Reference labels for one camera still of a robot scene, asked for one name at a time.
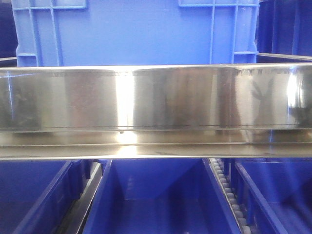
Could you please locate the dark blue bin upper right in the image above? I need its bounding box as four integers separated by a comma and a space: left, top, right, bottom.
257, 0, 312, 56

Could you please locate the light blue plastic bin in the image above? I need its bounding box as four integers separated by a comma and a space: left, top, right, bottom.
11, 0, 259, 67

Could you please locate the white roller conveyor track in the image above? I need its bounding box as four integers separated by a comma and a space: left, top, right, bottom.
208, 158, 252, 234

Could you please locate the steel divider rail left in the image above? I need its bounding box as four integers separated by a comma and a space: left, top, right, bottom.
57, 162, 102, 234

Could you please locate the blue bin lower right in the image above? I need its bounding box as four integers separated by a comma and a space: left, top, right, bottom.
229, 158, 312, 234

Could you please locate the stainless steel shelf rail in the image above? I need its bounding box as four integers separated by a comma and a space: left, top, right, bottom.
0, 63, 312, 160

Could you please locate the blue bin lower centre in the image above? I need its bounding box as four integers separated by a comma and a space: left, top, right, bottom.
83, 158, 240, 234

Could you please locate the dark blue bin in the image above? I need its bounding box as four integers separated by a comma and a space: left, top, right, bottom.
257, 0, 312, 56
0, 0, 18, 58

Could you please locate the dark blue bin upper left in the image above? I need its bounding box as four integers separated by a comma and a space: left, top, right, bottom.
0, 0, 18, 58

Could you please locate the blue bin lower left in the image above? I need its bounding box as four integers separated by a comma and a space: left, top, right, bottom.
0, 160, 92, 234

